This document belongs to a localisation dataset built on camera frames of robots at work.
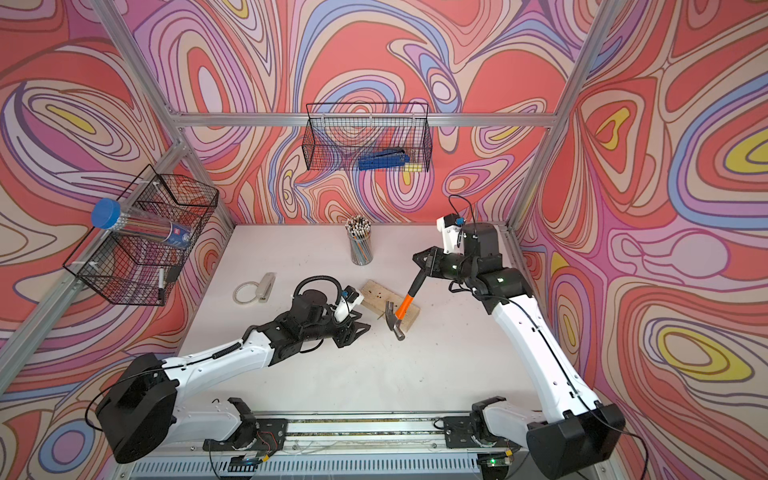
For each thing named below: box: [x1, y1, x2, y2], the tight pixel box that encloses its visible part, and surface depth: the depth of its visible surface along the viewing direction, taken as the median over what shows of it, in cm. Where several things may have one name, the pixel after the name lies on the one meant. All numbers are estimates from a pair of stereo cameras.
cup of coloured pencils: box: [345, 215, 374, 266], surface depth 98 cm
